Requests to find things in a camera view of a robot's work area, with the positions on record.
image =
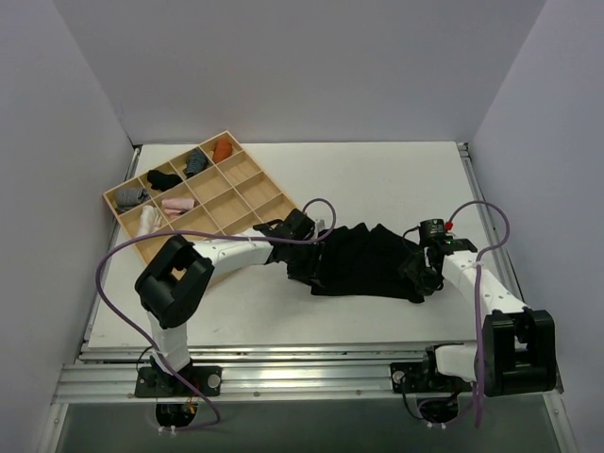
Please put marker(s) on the black rolled sock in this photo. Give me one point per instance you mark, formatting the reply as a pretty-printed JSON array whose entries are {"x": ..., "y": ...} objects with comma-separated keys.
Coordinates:
[{"x": 161, "y": 182}]

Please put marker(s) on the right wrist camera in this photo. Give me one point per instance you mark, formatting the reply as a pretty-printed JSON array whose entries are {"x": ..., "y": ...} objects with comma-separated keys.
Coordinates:
[{"x": 434, "y": 230}]

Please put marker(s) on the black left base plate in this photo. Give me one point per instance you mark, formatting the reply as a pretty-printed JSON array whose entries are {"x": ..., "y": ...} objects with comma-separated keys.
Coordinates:
[{"x": 152, "y": 382}]

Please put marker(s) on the black underwear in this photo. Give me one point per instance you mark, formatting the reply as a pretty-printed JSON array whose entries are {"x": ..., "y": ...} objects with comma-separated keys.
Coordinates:
[{"x": 365, "y": 261}]

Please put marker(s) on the dark grey rolled sock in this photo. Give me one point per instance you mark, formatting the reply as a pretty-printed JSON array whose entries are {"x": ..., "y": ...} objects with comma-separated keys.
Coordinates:
[{"x": 196, "y": 163}]

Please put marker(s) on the white rolled sock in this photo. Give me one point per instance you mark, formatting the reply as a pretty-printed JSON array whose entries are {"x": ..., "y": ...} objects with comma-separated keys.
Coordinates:
[{"x": 150, "y": 220}]

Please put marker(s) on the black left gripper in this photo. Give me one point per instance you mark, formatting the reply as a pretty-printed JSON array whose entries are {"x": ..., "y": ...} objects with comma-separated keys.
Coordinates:
[{"x": 293, "y": 263}]

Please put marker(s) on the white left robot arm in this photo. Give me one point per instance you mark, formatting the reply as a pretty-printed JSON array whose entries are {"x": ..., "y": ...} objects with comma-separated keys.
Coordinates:
[{"x": 173, "y": 284}]

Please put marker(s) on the wooden compartment tray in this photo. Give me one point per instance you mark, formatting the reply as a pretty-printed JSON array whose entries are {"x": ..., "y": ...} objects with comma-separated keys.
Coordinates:
[{"x": 231, "y": 196}]

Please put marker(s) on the pink rolled sock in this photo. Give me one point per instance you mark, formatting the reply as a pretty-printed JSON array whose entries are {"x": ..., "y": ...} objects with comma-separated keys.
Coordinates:
[{"x": 174, "y": 207}]

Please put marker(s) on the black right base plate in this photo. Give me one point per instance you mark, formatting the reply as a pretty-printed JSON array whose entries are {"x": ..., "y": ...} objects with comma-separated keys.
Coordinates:
[{"x": 410, "y": 377}]

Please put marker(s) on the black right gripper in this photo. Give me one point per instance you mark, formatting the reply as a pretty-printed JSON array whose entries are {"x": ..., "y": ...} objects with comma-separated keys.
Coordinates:
[{"x": 422, "y": 273}]

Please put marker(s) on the grey striped rolled sock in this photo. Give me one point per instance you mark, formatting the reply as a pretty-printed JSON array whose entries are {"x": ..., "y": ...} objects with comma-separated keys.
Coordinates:
[{"x": 127, "y": 198}]

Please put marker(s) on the orange rolled sock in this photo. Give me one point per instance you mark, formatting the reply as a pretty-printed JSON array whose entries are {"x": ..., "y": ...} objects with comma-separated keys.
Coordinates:
[{"x": 222, "y": 150}]

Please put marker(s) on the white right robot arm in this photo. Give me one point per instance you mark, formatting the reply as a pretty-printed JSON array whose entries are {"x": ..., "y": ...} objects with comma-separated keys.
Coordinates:
[{"x": 514, "y": 352}]

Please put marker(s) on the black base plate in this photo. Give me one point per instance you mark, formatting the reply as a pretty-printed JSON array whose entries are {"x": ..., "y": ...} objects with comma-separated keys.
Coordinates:
[
  {"x": 410, "y": 377},
  {"x": 152, "y": 382}
]

